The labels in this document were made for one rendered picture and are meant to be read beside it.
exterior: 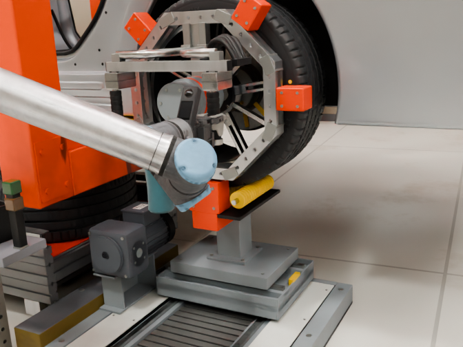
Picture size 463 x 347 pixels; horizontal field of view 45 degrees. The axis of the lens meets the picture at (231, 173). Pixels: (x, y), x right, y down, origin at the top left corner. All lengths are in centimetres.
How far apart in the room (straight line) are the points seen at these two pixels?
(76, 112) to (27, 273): 114
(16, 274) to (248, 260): 86
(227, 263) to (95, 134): 106
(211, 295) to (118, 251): 37
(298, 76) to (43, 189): 89
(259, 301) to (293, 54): 84
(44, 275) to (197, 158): 114
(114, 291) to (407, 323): 107
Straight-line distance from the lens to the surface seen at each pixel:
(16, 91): 119
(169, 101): 172
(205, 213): 191
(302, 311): 206
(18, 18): 185
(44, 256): 211
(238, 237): 207
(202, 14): 180
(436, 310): 230
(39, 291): 220
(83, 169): 205
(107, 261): 201
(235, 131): 190
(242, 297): 200
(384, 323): 217
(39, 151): 189
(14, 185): 175
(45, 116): 117
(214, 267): 206
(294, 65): 176
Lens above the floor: 107
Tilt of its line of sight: 15 degrees down
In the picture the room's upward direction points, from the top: 3 degrees counter-clockwise
